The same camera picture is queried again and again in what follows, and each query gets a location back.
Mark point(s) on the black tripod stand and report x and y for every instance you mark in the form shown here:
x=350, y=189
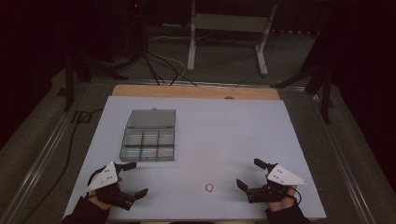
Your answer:
x=70, y=77
x=325, y=90

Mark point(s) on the small rubber band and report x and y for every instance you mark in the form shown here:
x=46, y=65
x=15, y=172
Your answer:
x=206, y=187

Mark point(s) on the metal floor rail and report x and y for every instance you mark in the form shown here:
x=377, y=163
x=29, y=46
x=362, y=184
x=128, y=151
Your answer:
x=342, y=161
x=40, y=161
x=199, y=82

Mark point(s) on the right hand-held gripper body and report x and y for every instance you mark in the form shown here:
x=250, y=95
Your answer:
x=281, y=177

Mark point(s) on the person's right hand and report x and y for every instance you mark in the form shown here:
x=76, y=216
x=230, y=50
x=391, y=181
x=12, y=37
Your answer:
x=281, y=203

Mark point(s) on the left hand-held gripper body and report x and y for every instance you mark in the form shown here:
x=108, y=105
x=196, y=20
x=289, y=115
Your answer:
x=107, y=178

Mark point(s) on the clear plastic compartment box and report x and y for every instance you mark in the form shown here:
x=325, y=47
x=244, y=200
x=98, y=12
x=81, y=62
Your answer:
x=151, y=135

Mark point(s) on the white metal stand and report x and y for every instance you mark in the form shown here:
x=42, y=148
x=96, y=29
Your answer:
x=230, y=22

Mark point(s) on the white table cover sheet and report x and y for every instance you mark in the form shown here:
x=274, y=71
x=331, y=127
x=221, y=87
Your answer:
x=224, y=137

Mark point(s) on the person's left hand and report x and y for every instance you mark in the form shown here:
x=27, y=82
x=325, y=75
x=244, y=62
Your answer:
x=100, y=203

